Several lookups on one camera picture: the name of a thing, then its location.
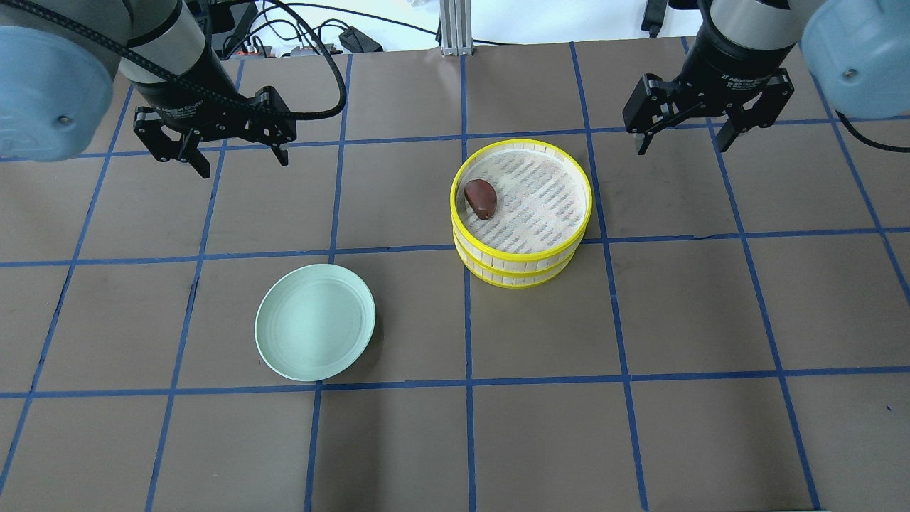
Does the yellow steamer layer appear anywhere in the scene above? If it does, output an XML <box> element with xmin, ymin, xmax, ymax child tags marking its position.
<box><xmin>454</xmin><ymin>242</ymin><xmax>574</xmax><ymax>289</ymax></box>
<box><xmin>449</xmin><ymin>139</ymin><xmax>594</xmax><ymax>262</ymax></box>

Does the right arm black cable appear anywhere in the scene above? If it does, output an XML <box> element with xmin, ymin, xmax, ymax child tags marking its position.
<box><xmin>835</xmin><ymin>110</ymin><xmax>910</xmax><ymax>154</ymax></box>

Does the light green plate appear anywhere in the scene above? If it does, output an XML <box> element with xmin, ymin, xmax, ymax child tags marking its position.
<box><xmin>254</xmin><ymin>263</ymin><xmax>377</xmax><ymax>382</ymax></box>

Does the aluminium frame post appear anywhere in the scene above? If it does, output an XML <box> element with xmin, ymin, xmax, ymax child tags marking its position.
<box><xmin>438</xmin><ymin>0</ymin><xmax>475</xmax><ymax>56</ymax></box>

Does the brown steamed bun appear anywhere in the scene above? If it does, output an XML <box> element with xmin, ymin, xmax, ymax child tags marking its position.
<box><xmin>464</xmin><ymin>178</ymin><xmax>498</xmax><ymax>220</ymax></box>

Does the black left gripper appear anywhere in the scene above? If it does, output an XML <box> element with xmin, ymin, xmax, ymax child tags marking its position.
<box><xmin>134</xmin><ymin>50</ymin><xmax>298</xmax><ymax>179</ymax></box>

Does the black power adapter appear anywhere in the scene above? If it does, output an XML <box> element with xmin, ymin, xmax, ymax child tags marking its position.
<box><xmin>338</xmin><ymin>26</ymin><xmax>384</xmax><ymax>54</ymax></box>

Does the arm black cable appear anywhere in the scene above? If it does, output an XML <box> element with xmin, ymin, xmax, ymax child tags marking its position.
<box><xmin>0</xmin><ymin>0</ymin><xmax>348</xmax><ymax>119</ymax></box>
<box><xmin>835</xmin><ymin>110</ymin><xmax>910</xmax><ymax>154</ymax></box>

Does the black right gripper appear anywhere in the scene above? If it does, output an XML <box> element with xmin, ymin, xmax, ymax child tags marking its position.
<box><xmin>623</xmin><ymin>28</ymin><xmax>794</xmax><ymax>156</ymax></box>

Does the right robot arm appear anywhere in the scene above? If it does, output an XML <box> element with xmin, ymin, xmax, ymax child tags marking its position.
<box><xmin>623</xmin><ymin>1</ymin><xmax>909</xmax><ymax>155</ymax></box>

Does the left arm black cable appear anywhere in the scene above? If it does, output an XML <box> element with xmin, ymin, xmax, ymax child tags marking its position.
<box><xmin>0</xmin><ymin>0</ymin><xmax>348</xmax><ymax>119</ymax></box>

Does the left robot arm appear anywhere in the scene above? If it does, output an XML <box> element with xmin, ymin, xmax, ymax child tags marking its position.
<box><xmin>1</xmin><ymin>1</ymin><xmax>296</xmax><ymax>178</ymax></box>

